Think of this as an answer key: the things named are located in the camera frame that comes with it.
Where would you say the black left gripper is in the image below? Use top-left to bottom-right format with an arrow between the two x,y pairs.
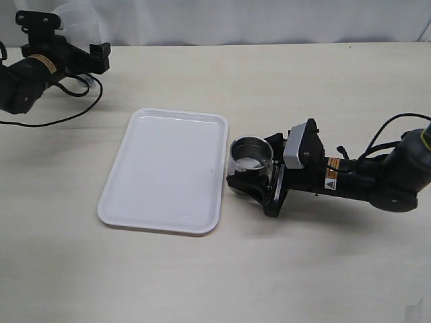
20,29 -> 111,83

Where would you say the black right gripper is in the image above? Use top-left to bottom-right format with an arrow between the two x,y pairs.
226,118 -> 325,217

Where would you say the stainless steel cup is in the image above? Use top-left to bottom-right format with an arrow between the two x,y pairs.
228,136 -> 273,176

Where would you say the clear plastic water pitcher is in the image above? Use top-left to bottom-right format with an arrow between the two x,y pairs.
55,2 -> 108,92

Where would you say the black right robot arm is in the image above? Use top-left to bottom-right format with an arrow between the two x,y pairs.
226,118 -> 430,217

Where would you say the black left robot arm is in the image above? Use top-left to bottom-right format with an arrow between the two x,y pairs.
1,27 -> 111,114

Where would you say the white backdrop curtain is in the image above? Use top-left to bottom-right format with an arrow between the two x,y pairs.
0,0 -> 431,48

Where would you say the white rectangular plastic tray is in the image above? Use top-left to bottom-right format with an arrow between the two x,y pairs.
97,108 -> 228,236

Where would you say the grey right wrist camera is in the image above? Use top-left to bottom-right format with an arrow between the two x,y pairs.
283,123 -> 308,170

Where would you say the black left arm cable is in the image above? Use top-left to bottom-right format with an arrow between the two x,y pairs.
0,42 -> 104,128

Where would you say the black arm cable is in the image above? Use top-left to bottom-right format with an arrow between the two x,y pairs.
0,42 -> 104,128
337,112 -> 431,171

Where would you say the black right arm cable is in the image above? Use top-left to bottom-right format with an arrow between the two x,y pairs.
337,112 -> 431,171

